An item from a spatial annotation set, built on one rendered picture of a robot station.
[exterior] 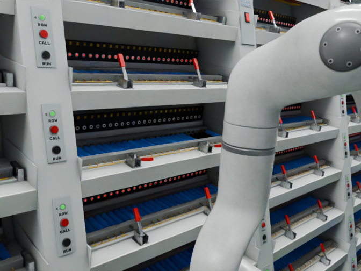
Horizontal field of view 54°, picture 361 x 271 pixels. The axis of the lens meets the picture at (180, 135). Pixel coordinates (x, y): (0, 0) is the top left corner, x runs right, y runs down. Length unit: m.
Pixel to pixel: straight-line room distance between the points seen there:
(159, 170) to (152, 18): 0.40
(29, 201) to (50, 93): 0.23
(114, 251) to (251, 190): 0.45
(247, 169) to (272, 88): 0.13
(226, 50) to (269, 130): 0.72
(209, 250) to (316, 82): 0.31
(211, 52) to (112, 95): 0.54
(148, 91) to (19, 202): 0.40
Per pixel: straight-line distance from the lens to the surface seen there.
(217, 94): 1.11
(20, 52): 0.80
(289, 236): 1.50
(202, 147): 1.08
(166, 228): 1.02
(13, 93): 0.77
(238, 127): 0.56
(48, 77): 0.80
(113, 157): 0.91
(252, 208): 0.60
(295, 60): 0.47
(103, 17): 0.90
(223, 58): 1.26
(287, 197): 1.43
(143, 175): 0.91
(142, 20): 0.97
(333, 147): 1.83
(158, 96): 0.95
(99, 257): 0.90
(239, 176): 0.58
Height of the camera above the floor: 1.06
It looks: 3 degrees down
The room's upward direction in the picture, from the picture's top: 5 degrees counter-clockwise
